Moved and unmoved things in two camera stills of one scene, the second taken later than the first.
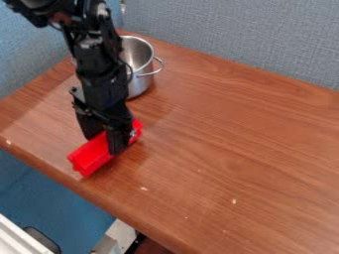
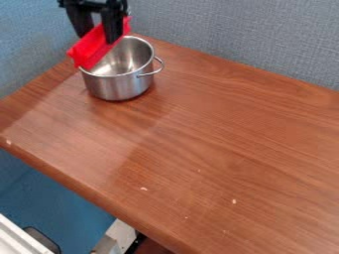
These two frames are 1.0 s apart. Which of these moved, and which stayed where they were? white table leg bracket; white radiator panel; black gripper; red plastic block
Moved: red plastic block; black gripper
Stayed: white table leg bracket; white radiator panel
